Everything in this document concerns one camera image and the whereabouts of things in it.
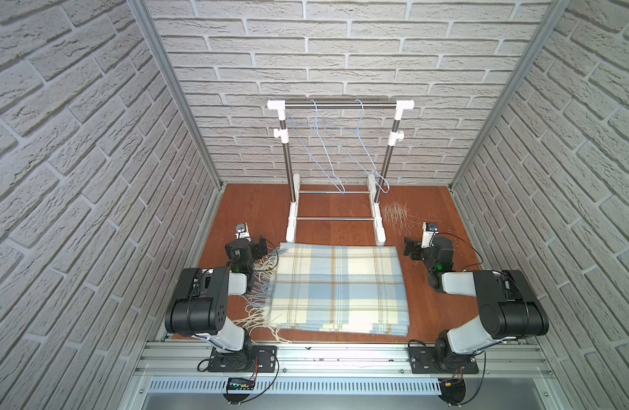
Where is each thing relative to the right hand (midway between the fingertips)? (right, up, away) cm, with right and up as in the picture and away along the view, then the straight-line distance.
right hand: (412, 236), depth 95 cm
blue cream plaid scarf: (-31, -17, -10) cm, 37 cm away
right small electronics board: (+3, -41, -25) cm, 48 cm away
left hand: (-64, +1, -1) cm, 64 cm away
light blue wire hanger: (-46, +43, -3) cm, 63 cm away
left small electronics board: (-59, -41, -23) cm, 75 cm away
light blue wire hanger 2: (-33, +44, +3) cm, 55 cm away
